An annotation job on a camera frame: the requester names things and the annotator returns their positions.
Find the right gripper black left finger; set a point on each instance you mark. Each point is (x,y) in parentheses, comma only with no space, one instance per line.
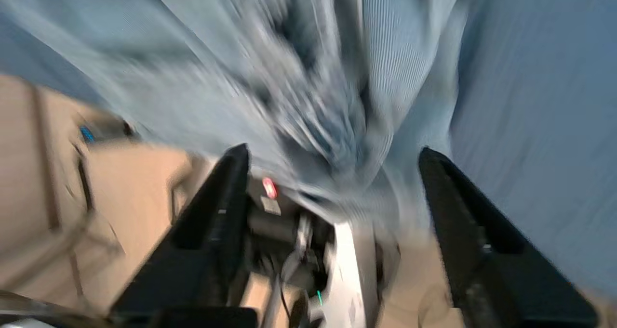
(202,241)

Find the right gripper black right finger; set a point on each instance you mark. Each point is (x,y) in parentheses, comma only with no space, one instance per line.
(487,270)

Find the light blue denim shorts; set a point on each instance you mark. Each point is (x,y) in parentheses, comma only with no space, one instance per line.
(241,53)

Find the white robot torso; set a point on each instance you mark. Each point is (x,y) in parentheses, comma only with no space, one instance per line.
(347,270)

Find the blue bed sheet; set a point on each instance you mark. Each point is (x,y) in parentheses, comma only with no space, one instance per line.
(540,101)

